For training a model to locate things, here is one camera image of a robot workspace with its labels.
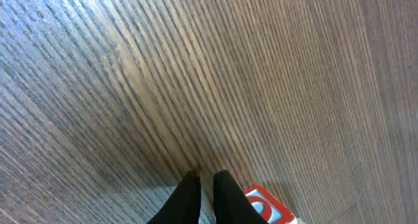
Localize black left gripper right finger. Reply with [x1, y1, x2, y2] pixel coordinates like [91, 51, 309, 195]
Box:
[213, 170, 267, 224]

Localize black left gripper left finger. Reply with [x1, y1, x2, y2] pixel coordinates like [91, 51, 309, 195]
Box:
[148, 170, 201, 224]

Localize red M wooden block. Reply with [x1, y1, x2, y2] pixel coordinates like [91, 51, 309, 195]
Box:
[244, 184, 298, 224]

